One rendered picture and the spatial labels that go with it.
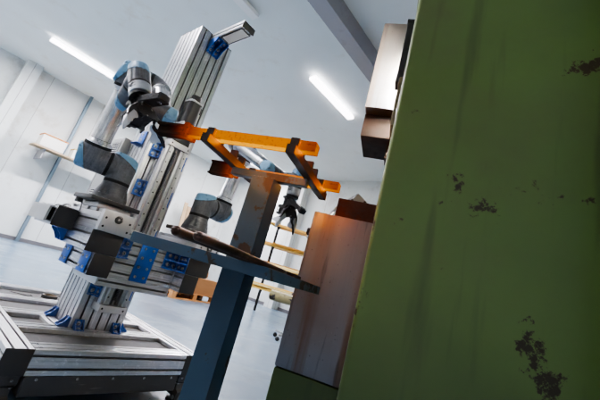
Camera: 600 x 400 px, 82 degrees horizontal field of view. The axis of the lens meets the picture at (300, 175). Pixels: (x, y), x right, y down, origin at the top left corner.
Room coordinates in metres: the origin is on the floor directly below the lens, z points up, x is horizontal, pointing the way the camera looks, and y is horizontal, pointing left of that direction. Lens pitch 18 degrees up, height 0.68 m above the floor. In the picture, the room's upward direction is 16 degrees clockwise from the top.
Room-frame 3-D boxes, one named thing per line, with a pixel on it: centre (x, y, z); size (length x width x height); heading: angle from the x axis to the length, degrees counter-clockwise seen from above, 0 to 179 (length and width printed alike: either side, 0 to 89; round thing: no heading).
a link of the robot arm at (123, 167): (1.64, 0.84, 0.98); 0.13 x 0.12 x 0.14; 123
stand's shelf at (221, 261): (0.84, 0.07, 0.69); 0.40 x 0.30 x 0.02; 159
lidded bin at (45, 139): (7.62, 5.57, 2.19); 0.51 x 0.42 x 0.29; 137
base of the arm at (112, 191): (1.64, 0.83, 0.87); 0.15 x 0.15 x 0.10
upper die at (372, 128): (1.20, -0.41, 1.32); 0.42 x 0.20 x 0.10; 72
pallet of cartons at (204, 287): (6.58, 1.45, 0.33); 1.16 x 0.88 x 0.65; 136
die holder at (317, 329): (1.15, -0.40, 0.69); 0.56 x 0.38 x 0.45; 72
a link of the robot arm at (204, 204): (2.01, 0.49, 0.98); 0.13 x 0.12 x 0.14; 145
